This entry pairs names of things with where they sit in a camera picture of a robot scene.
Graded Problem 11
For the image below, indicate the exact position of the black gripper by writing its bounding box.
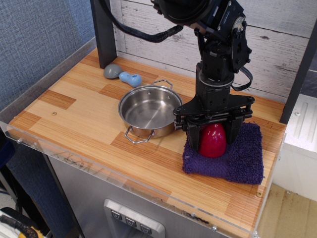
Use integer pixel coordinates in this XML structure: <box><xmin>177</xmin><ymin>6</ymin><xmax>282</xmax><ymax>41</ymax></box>
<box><xmin>173</xmin><ymin>63</ymin><xmax>255</xmax><ymax>150</ymax></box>

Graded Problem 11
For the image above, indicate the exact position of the red toy pepper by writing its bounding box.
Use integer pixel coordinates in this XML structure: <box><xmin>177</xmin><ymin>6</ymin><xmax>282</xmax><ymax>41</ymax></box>
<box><xmin>198</xmin><ymin>123</ymin><xmax>226</xmax><ymax>158</ymax></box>

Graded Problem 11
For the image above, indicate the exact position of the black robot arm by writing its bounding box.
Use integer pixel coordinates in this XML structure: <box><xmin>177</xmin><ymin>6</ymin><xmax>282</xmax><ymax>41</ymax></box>
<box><xmin>100</xmin><ymin>0</ymin><xmax>255</xmax><ymax>150</ymax></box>

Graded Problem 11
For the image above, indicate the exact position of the purple folded towel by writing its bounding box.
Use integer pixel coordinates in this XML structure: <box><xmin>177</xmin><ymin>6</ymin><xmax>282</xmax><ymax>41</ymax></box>
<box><xmin>182</xmin><ymin>122</ymin><xmax>264</xmax><ymax>185</ymax></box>

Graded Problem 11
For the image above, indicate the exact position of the stainless steel pot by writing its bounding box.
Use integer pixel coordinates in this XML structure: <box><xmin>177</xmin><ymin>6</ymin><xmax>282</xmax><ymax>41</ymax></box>
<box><xmin>118</xmin><ymin>79</ymin><xmax>183</xmax><ymax>144</ymax></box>

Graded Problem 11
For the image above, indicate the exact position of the white side counter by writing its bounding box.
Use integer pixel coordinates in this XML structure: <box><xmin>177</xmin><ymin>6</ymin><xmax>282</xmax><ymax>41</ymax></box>
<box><xmin>273</xmin><ymin>94</ymin><xmax>317</xmax><ymax>201</ymax></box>

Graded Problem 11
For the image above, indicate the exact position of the grey and blue toy scoop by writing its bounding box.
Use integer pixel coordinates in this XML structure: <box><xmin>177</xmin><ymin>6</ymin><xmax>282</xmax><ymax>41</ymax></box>
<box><xmin>104</xmin><ymin>64</ymin><xmax>142</xmax><ymax>87</ymax></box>

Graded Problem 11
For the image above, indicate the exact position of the silver control panel with buttons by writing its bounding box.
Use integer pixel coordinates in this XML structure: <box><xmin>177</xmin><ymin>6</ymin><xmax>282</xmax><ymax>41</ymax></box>
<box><xmin>104</xmin><ymin>199</ymin><xmax>165</xmax><ymax>238</ymax></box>

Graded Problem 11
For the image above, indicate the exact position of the clear acrylic front guard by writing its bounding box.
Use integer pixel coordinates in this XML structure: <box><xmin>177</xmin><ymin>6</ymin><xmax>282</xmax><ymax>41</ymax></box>
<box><xmin>1</xmin><ymin>123</ymin><xmax>260</xmax><ymax>238</ymax></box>

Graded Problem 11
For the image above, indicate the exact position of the yellow object at corner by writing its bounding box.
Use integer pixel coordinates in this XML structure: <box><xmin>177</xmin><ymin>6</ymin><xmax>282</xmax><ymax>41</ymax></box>
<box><xmin>18</xmin><ymin>227</ymin><xmax>45</xmax><ymax>238</ymax></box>

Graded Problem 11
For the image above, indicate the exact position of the dark right shelf post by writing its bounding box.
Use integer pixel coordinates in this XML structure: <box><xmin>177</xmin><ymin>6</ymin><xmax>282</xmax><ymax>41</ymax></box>
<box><xmin>279</xmin><ymin>29</ymin><xmax>317</xmax><ymax>124</ymax></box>

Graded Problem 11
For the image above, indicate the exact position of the dark shelf post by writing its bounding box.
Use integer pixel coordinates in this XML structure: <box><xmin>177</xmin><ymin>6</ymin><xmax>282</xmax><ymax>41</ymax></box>
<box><xmin>279</xmin><ymin>29</ymin><xmax>317</xmax><ymax>124</ymax></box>
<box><xmin>90</xmin><ymin>0</ymin><xmax>117</xmax><ymax>69</ymax></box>

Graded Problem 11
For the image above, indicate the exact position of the dark left shelf post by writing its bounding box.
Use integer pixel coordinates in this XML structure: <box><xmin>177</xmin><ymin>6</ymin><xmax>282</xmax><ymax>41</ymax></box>
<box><xmin>90</xmin><ymin>0</ymin><xmax>117</xmax><ymax>69</ymax></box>

